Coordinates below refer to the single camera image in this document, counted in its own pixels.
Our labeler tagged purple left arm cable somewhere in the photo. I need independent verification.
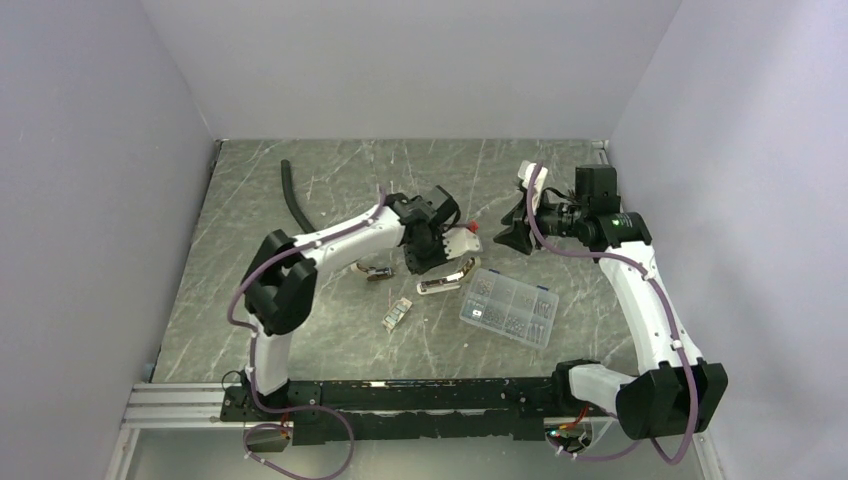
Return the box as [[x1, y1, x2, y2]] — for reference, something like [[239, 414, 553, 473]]
[[227, 188, 356, 480]]

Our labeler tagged white staple box tray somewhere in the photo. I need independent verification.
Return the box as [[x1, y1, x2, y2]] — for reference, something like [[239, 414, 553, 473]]
[[381, 297, 413, 333]]

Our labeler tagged clear plastic screw organizer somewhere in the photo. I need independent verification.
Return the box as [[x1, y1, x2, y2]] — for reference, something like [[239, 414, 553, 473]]
[[459, 269, 559, 349]]

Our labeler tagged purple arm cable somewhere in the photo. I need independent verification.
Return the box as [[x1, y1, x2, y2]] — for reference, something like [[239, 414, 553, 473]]
[[525, 162, 700, 465], [227, 188, 356, 480]]

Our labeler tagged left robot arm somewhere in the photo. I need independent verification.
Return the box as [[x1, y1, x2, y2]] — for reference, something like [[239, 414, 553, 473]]
[[233, 186, 480, 420]]

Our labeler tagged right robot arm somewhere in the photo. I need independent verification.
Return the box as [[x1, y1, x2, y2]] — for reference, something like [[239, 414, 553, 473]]
[[494, 161, 728, 440]]

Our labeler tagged brown stapler base part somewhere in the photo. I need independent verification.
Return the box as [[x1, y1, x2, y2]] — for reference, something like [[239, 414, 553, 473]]
[[352, 263, 395, 282]]

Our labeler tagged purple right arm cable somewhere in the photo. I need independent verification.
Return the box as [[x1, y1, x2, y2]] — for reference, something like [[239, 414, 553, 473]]
[[525, 162, 700, 465]]

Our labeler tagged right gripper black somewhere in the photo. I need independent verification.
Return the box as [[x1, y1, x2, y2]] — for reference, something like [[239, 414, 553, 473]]
[[493, 187, 587, 255]]

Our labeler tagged aluminium frame rail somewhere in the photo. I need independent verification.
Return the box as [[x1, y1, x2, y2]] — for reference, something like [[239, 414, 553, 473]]
[[591, 139, 677, 378], [123, 377, 586, 428]]

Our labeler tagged black rubber hose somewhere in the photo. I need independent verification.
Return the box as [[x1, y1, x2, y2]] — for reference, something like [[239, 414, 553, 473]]
[[280, 158, 316, 234]]

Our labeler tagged aluminium frame rail right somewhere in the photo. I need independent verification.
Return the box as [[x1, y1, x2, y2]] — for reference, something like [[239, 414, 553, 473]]
[[591, 139, 677, 378]]

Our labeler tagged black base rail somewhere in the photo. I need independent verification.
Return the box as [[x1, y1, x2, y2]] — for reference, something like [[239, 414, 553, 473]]
[[220, 376, 602, 446]]

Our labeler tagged aluminium frame rail front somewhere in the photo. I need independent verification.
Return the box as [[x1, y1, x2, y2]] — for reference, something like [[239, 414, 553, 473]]
[[123, 377, 586, 428]]

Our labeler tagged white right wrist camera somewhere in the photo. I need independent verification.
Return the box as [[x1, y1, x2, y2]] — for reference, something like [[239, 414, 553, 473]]
[[517, 160, 548, 214]]

